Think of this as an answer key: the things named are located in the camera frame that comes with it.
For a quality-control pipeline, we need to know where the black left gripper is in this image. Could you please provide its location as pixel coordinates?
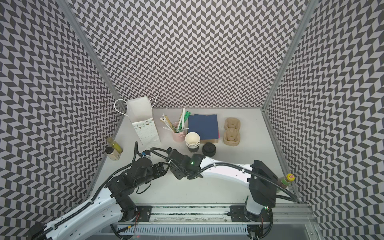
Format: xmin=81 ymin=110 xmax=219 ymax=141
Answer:
xmin=135 ymin=161 xmax=171 ymax=188

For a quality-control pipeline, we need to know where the black cup lid stack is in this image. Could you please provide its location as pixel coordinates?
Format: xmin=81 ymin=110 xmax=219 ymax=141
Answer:
xmin=202 ymin=143 xmax=217 ymax=158

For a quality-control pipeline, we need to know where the beige pulp cup carrier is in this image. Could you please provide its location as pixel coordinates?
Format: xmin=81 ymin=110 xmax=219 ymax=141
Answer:
xmin=223 ymin=118 xmax=241 ymax=147

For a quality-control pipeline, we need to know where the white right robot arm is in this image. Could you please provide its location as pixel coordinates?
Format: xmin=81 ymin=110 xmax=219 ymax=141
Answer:
xmin=150 ymin=147 xmax=299 ymax=216

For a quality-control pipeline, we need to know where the white paper takeout bag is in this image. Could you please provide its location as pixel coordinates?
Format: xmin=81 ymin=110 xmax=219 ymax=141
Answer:
xmin=114 ymin=96 xmax=161 ymax=149

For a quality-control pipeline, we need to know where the stack of paper cups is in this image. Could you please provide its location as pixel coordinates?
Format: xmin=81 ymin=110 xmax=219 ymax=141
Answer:
xmin=185 ymin=132 xmax=201 ymax=153

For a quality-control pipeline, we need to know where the pink utensil holder cup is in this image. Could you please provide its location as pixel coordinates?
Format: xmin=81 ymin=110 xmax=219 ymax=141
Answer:
xmin=172 ymin=122 xmax=186 ymax=143

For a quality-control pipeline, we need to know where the green yellow bottle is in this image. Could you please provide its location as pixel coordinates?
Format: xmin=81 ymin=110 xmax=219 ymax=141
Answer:
xmin=107 ymin=137 xmax=123 ymax=154

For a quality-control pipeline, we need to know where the brown cardboard napkin box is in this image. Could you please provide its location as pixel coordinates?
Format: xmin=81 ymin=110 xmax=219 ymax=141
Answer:
xmin=200 ymin=139 xmax=219 ymax=144

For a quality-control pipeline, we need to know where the blue napkin stack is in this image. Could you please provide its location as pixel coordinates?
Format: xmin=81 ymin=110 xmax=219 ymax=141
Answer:
xmin=188 ymin=114 xmax=220 ymax=140

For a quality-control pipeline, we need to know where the green straws bundle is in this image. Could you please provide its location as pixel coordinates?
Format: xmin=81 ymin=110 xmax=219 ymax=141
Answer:
xmin=177 ymin=109 xmax=191 ymax=132

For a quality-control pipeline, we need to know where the yellow capped bottle right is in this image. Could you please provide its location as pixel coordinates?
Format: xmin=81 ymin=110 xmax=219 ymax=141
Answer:
xmin=278 ymin=173 xmax=296 ymax=189

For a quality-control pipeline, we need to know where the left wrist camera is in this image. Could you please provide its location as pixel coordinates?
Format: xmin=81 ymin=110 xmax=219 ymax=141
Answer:
xmin=141 ymin=150 xmax=151 ymax=159

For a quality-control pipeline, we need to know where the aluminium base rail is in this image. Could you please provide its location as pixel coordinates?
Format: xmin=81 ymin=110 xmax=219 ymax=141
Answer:
xmin=71 ymin=203 xmax=316 ymax=238

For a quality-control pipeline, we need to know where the aluminium corner post left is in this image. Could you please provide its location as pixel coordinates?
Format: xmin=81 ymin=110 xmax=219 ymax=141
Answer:
xmin=56 ymin=0 xmax=122 ymax=100

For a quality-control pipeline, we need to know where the aluminium corner post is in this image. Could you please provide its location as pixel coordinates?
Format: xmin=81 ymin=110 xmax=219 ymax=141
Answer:
xmin=56 ymin=0 xmax=122 ymax=100
xmin=262 ymin=0 xmax=319 ymax=112

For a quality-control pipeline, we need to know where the aluminium corner post right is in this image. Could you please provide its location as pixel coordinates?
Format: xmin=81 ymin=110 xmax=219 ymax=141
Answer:
xmin=262 ymin=0 xmax=319 ymax=112

